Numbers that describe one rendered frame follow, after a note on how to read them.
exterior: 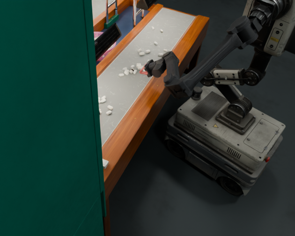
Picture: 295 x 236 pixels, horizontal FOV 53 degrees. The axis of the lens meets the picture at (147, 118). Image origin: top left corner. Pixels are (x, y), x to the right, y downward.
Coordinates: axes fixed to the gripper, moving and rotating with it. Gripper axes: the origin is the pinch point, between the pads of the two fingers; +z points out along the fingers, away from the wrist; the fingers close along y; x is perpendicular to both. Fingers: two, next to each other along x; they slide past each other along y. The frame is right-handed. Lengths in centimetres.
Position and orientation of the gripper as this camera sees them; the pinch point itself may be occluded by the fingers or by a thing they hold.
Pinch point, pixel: (140, 72)
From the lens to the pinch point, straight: 184.2
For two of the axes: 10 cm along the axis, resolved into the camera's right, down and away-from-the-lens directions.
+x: 5.4, 7.4, 3.9
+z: -7.4, 2.0, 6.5
